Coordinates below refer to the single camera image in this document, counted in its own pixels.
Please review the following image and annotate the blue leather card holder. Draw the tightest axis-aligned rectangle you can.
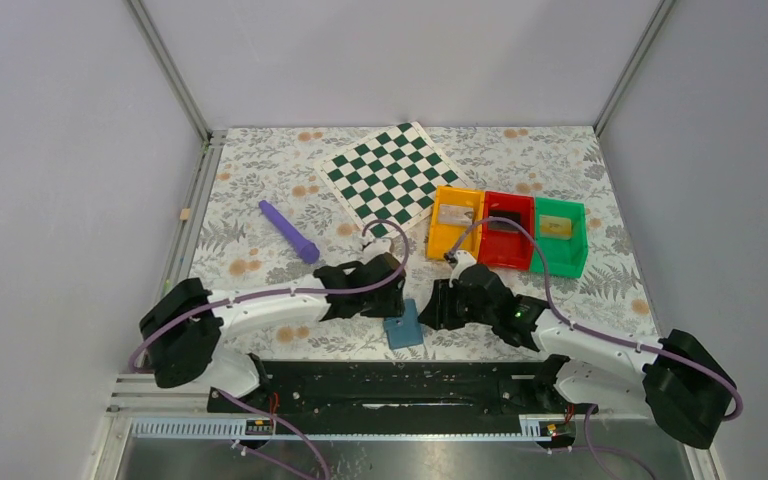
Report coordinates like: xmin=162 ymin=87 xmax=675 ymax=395
xmin=382 ymin=298 xmax=424 ymax=350

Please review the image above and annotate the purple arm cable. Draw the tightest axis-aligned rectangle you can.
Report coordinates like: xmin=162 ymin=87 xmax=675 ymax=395
xmin=128 ymin=219 xmax=410 ymax=376
xmin=446 ymin=217 xmax=744 ymax=422

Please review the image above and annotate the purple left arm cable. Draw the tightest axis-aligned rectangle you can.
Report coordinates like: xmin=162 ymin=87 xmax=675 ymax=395
xmin=128 ymin=219 xmax=410 ymax=376

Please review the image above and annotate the green white chessboard mat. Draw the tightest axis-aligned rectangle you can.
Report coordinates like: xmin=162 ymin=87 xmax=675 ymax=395
xmin=314 ymin=122 xmax=474 ymax=238

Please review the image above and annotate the silver card in yellow bin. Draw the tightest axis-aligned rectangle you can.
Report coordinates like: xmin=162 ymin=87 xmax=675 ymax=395
xmin=437 ymin=204 xmax=474 ymax=227

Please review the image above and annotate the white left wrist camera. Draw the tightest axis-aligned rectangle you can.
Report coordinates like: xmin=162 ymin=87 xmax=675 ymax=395
xmin=361 ymin=238 xmax=392 ymax=263

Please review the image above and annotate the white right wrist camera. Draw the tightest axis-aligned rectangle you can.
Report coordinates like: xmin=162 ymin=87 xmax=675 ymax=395
xmin=444 ymin=250 xmax=477 ymax=278

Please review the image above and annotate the aluminium frame post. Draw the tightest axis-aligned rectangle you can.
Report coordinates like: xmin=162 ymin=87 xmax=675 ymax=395
xmin=124 ymin=0 xmax=212 ymax=143
xmin=593 ymin=0 xmax=678 ymax=137

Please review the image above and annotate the purple cylindrical handle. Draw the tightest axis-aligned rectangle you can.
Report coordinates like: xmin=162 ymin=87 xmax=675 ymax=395
xmin=258 ymin=200 xmax=320 ymax=264

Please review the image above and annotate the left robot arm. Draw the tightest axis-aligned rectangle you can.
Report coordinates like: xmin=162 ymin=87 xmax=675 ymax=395
xmin=137 ymin=252 xmax=405 ymax=398

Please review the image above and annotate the white slotted cable duct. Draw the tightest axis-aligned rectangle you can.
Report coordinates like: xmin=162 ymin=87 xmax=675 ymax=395
xmin=130 ymin=415 xmax=563 ymax=442

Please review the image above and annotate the right aluminium frame post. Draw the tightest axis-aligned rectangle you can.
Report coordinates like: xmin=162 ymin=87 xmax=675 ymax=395
xmin=593 ymin=0 xmax=678 ymax=137

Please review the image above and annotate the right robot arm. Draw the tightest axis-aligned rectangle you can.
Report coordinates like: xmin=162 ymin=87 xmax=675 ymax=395
xmin=419 ymin=265 xmax=737 ymax=449

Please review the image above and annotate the black card in red bin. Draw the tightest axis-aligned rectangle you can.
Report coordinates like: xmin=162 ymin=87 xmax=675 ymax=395
xmin=488 ymin=209 xmax=522 ymax=232

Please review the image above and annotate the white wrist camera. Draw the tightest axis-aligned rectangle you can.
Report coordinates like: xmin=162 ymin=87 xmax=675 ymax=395
xmin=361 ymin=238 xmax=392 ymax=263
xmin=444 ymin=250 xmax=477 ymax=278

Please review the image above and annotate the left aluminium frame post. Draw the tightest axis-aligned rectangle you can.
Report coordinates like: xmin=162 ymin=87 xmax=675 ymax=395
xmin=124 ymin=0 xmax=212 ymax=143

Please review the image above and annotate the gold card in green bin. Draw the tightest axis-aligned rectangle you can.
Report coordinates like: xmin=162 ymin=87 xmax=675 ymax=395
xmin=538 ymin=215 xmax=573 ymax=241

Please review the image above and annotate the red plastic bin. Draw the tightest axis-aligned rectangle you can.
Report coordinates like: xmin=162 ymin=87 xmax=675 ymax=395
xmin=478 ymin=191 xmax=535 ymax=271

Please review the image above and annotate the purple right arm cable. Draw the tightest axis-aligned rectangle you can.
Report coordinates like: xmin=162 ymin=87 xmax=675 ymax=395
xmin=446 ymin=217 xmax=744 ymax=422

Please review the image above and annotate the green plastic bin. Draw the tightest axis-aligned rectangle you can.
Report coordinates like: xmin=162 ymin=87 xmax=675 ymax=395
xmin=535 ymin=197 xmax=589 ymax=279

